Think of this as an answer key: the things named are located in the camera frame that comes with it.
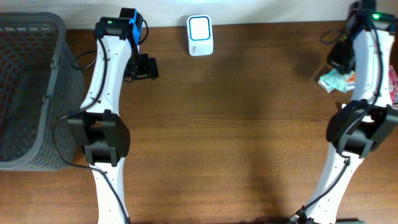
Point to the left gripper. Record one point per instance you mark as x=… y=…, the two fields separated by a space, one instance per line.
x=148 y=66

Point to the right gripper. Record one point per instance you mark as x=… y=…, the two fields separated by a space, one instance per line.
x=331 y=60

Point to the mint toilet wipes pack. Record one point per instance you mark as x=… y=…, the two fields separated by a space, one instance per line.
x=336 y=79

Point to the orange Kleenex tissue pack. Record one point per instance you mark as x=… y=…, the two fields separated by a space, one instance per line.
x=350 y=81

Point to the red purple tissue pack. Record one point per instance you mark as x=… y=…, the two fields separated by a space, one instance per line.
x=393 y=84

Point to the teal Kleenex tissue pack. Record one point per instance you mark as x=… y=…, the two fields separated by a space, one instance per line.
x=325 y=86

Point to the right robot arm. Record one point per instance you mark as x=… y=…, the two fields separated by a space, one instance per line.
x=362 y=125

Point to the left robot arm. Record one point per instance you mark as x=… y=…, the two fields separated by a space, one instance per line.
x=97 y=126

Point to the white barcode scanner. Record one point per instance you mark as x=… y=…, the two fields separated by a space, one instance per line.
x=200 y=35

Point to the grey plastic mesh basket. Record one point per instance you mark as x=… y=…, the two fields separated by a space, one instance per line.
x=38 y=87

